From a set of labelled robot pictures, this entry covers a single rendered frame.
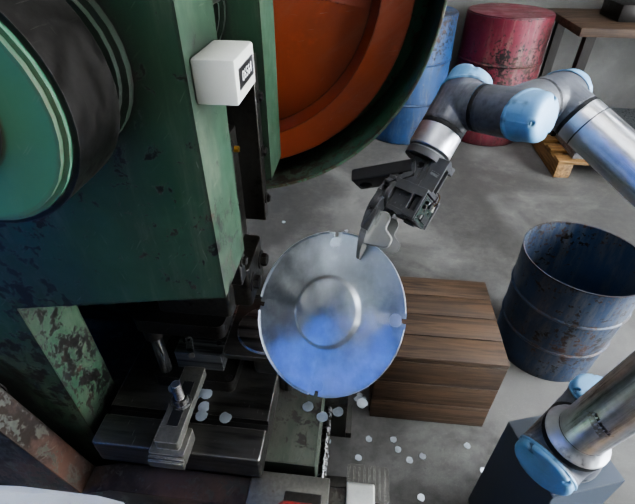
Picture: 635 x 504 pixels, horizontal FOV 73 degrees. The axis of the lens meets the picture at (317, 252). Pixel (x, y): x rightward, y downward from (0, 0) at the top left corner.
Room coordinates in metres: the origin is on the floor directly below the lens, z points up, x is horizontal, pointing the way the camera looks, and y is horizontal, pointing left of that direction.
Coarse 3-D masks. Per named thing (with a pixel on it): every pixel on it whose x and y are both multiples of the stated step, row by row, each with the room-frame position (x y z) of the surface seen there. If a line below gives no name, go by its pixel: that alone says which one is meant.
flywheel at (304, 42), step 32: (288, 0) 0.94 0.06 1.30; (320, 0) 0.93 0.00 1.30; (352, 0) 0.93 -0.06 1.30; (384, 0) 0.88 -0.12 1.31; (288, 32) 0.94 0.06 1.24; (320, 32) 0.93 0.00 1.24; (352, 32) 0.92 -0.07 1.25; (384, 32) 0.88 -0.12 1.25; (288, 64) 0.94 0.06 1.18; (320, 64) 0.93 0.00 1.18; (352, 64) 0.91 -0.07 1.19; (384, 64) 0.88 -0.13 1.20; (288, 96) 0.94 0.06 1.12; (320, 96) 0.93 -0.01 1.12; (352, 96) 0.89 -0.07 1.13; (288, 128) 0.91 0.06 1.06; (320, 128) 0.90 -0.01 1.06
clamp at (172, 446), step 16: (192, 368) 0.50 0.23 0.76; (176, 384) 0.43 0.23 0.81; (192, 384) 0.46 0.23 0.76; (176, 400) 0.42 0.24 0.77; (192, 400) 0.43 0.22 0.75; (176, 416) 0.40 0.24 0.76; (160, 432) 0.37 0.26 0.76; (176, 432) 0.37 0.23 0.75; (192, 432) 0.39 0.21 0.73; (160, 448) 0.36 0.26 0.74; (176, 448) 0.35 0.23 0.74; (160, 464) 0.34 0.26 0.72; (176, 464) 0.33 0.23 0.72
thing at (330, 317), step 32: (288, 256) 0.64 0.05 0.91; (320, 256) 0.61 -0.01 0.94; (352, 256) 0.59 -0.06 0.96; (384, 256) 0.57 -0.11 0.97; (288, 288) 0.59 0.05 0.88; (320, 288) 0.56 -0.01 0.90; (352, 288) 0.54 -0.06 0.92; (384, 288) 0.53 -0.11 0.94; (288, 320) 0.54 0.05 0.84; (320, 320) 0.52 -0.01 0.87; (352, 320) 0.50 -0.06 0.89; (384, 320) 0.49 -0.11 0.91; (288, 352) 0.50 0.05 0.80; (320, 352) 0.48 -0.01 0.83; (352, 352) 0.46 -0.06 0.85; (384, 352) 0.45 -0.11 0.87; (352, 384) 0.42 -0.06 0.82
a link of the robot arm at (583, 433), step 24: (624, 360) 0.41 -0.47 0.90; (600, 384) 0.41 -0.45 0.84; (624, 384) 0.38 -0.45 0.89; (552, 408) 0.46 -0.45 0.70; (576, 408) 0.41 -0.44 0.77; (600, 408) 0.38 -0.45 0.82; (624, 408) 0.36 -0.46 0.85; (528, 432) 0.44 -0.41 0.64; (552, 432) 0.41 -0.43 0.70; (576, 432) 0.38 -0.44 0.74; (600, 432) 0.36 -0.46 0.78; (624, 432) 0.35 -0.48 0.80; (528, 456) 0.40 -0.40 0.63; (552, 456) 0.38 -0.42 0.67; (576, 456) 0.37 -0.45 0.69; (600, 456) 0.37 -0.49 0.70; (552, 480) 0.36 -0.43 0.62; (576, 480) 0.35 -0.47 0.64
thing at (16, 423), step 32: (0, 416) 0.37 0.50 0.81; (32, 416) 0.40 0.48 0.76; (0, 448) 0.35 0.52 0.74; (32, 448) 0.36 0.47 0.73; (64, 448) 0.39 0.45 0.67; (0, 480) 0.36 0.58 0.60; (32, 480) 0.35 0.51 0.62; (64, 480) 0.35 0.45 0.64; (96, 480) 0.36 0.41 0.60; (128, 480) 0.35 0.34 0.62; (160, 480) 0.35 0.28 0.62; (192, 480) 0.35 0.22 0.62; (224, 480) 0.35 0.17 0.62; (256, 480) 0.35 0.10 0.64; (288, 480) 0.35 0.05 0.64; (320, 480) 0.35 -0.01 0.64
